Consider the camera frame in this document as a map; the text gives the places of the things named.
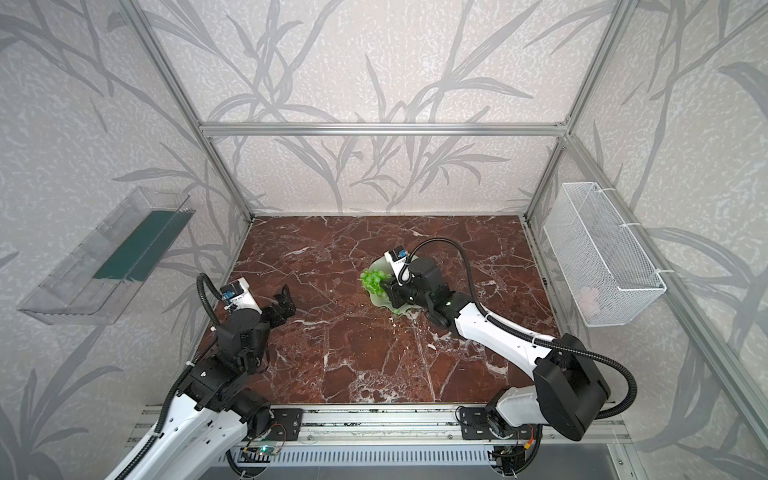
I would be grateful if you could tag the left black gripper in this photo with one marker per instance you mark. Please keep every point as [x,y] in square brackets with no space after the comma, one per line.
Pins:
[268,311]

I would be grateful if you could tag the green wavy fruit bowl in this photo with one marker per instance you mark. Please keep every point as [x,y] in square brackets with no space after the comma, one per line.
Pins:
[398,307]

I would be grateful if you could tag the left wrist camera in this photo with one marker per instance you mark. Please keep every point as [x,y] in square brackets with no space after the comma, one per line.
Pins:
[236,296]

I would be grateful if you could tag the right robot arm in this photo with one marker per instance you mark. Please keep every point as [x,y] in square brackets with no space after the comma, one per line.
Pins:
[568,390]

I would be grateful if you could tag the clear plastic wall shelf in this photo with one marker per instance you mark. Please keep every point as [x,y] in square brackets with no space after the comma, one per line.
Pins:
[96,282]

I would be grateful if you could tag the aluminium mounting rail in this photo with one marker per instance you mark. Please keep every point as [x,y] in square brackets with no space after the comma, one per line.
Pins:
[396,424]

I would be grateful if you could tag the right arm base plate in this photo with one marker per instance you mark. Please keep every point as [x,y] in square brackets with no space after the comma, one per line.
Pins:
[477,424]

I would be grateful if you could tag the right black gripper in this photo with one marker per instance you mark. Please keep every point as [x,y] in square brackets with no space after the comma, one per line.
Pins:
[396,288]

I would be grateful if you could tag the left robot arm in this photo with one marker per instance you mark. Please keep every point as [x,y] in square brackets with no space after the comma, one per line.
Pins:
[209,409]

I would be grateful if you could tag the pink object in basket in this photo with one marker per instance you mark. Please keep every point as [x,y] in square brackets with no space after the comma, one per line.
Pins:
[588,300]

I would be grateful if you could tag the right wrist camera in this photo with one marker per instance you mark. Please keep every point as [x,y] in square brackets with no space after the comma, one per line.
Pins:
[397,257]

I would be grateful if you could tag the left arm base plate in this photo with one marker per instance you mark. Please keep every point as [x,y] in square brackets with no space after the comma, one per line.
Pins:
[281,425]

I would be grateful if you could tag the white wire mesh basket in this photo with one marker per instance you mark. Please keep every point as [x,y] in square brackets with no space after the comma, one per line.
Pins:
[596,247]

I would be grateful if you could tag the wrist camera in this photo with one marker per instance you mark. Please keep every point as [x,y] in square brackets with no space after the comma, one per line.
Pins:
[236,296]
[397,257]

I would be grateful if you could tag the green fake grape bunch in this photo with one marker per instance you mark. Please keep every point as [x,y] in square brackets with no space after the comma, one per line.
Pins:
[372,279]

